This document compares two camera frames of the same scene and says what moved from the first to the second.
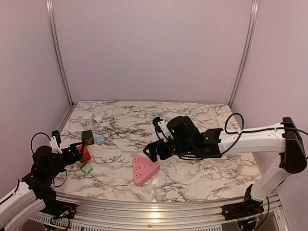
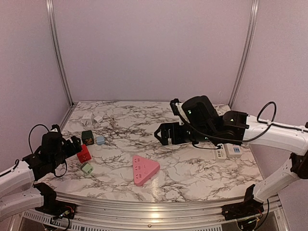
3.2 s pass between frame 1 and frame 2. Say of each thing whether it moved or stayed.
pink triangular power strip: stayed
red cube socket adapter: stayed
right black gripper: moved
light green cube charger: stayed
